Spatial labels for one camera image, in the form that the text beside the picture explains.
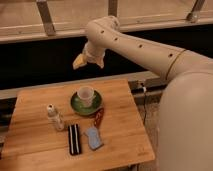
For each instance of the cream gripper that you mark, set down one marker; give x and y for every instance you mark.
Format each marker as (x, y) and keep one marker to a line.
(91, 54)

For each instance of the small white bottle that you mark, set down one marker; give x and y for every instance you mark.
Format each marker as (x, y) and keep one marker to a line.
(55, 117)

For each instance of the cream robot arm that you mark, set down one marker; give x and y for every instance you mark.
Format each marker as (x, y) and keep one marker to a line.
(185, 137)

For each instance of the white paper cup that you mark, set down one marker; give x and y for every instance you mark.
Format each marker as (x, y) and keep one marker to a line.
(86, 95)

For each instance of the green plate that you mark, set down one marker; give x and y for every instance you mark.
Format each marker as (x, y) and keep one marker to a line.
(79, 108)

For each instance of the blue cloth piece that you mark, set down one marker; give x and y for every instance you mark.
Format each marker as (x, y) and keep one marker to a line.
(94, 139)

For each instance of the black striped case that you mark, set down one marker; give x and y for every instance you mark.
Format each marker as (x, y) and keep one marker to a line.
(74, 139)

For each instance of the wooden cutting board table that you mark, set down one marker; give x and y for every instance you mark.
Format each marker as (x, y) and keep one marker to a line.
(45, 134)

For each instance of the metal rail bracket middle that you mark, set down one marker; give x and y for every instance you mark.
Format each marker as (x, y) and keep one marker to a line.
(112, 7)

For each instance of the metal rail bracket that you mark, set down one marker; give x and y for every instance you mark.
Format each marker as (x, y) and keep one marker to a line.
(193, 15)
(44, 12)
(112, 7)

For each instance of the metal rail bracket left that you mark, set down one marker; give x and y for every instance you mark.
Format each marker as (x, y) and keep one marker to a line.
(44, 12)

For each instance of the metal rail bracket right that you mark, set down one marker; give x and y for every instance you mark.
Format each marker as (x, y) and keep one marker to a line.
(193, 15)

